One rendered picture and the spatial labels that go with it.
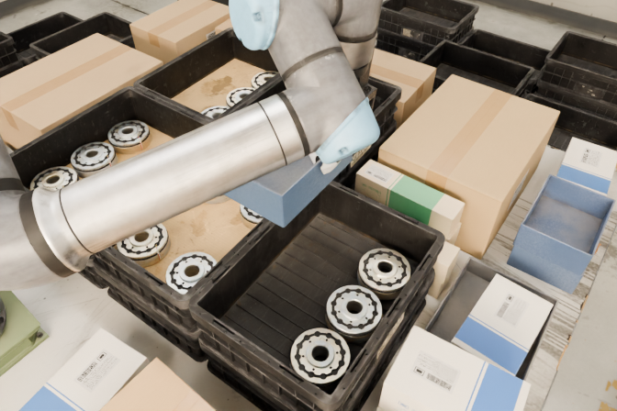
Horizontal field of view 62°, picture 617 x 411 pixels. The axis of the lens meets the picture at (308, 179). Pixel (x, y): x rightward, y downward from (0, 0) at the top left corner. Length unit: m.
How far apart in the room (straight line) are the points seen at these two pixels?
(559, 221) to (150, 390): 0.96
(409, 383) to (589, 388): 1.24
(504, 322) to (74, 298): 0.91
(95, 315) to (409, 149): 0.79
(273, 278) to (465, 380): 0.40
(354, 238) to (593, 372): 1.21
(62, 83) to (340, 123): 1.14
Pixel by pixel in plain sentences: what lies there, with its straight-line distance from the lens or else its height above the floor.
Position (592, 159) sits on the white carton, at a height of 0.79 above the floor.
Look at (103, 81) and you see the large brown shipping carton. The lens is 1.54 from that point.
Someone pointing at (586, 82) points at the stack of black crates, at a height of 0.54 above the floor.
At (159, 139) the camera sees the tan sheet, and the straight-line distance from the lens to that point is 1.39.
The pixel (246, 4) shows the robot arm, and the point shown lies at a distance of 0.56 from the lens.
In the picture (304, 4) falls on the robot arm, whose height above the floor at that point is 1.44.
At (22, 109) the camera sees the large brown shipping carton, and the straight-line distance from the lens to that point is 1.52.
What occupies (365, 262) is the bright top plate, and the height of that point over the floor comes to 0.86.
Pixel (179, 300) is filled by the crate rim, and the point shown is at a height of 0.93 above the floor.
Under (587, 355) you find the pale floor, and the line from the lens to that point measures 2.12.
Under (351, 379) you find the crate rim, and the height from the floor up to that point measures 0.93.
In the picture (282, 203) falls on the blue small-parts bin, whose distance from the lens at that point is 0.76.
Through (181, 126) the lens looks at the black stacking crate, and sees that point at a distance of 1.33.
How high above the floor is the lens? 1.67
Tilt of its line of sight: 43 degrees down
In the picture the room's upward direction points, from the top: straight up
